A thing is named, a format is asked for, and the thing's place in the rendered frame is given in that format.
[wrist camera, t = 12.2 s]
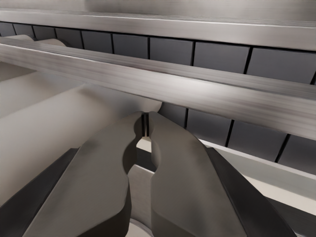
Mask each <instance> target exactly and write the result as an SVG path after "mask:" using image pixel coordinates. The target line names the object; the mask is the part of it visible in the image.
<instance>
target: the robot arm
mask: <svg viewBox="0 0 316 237"><path fill-rule="evenodd" d="M146 128H147V137H149V138H150V139H151V161H152V163H153V164H154V165H155V167H156V168H157V170H156V172H155V173H154V174H153V176H152V177H151V180H150V204H151V231H152V234H153V236H154V237H297V236H296V234H295V233H294V231H293V230H292V228H291V227H290V226H289V224H288V223H287V222H286V221H285V219H284V218H283V217H282V216H281V214H280V213H279V212H278V211H277V209H276V208H275V207H274V206H273V205H272V204H271V203H270V202H269V201H268V200H267V199H266V198H265V197H264V196H263V195H262V194H261V193H260V192H259V191H258V190H257V189H256V188H255V187H254V186H253V185H252V184H251V183H250V182H249V181H248V180H247V179H246V178H245V177H244V176H243V175H242V174H241V173H240V172H239V171H238V170H237V169H235V168H234V167H233V166H232V165H231V164H230V163H229V162H228V161H227V160H226V159H225V158H224V157H223V156H222V155H221V154H220V153H219V152H218V151H217V150H215V149H214V148H213V147H210V148H207V147H206V146H205V145H204V144H203V143H202V142H201V141H200V140H199V139H198V138H197V137H196V136H194V135H193V134H192V133H190V132H189V131H187V130H186V129H184V128H183V127H181V126H179V125H178V124H176V123H174V122H172V121H170V120H169V119H167V118H165V117H164V116H162V115H160V114H158V113H157V112H155V111H150V112H144V111H136V112H134V113H132V114H130V115H128V116H126V117H124V118H123V119H121V120H119V121H117V122H115V123H113V124H111V125H109V126H108V127H106V128H104V129H103V130H101V131H99V132H98V133H96V134H95V135H93V136H92V137H91V138H89V139H88V140H87V141H86V142H85V143H83V144H82V145H81V146H80V147H79V148H78V149H77V148H70V149H69V150H68V151H67V152H65V153H64V154H63V155H62V156H61V157H60V158H58V159H57V160H56V161H55V162H53V163H52V164H51V165H50V166H48V167H47V168H46V169H45V170H44V171H42V172H41V173H40V174H39V175H37V176H36V177H35V178H34V179H33V180H31V181H30V182H29V183H28V184H26V185H25V186H24V187H23V188H21V189H20V190H19V191H18V192H17V193H16V194H15V195H13V196H12V197H11V198H10V199H9V200H8V201H6V202H5V203H4V204H3V205H2V206H1V207H0V237H125V236H126V235H127V233H128V229H129V223H130V216H131V210H132V203H131V194H130V185H129V178H128V176H127V175H128V172H129V171H130V169H131V168H132V166H133V165H134V164H135V163H136V162H137V149H136V145H137V143H138V142H139V141H140V140H141V139H142V137H145V131H146Z"/></svg>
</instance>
